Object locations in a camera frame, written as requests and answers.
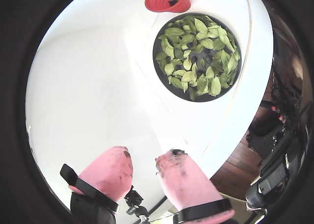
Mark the pile of green leaves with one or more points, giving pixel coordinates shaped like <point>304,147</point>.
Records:
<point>176,32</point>

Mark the pink padded gripper finger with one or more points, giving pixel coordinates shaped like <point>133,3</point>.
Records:
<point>108,170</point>
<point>186,184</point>

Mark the black bag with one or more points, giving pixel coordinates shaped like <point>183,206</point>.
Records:
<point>269,184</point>

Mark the dark grey round bowl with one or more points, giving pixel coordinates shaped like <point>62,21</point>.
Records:
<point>171,89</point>

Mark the red collapsible cup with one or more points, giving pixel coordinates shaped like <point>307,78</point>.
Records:
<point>157,0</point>

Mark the black tripod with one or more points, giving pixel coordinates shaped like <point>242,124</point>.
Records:
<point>133,205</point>

